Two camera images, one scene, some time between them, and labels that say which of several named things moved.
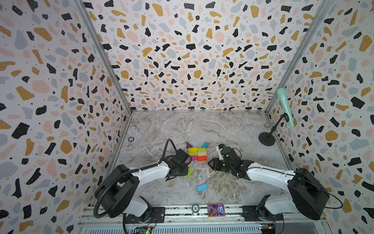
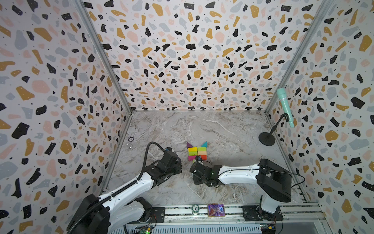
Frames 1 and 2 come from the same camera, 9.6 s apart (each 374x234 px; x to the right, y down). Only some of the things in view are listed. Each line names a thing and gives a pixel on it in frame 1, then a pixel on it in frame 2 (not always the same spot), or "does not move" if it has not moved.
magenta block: [193, 158] does not move
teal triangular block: [205, 145] does not move
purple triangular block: [188, 145] does not move
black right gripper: [216, 164] -> [196, 180]
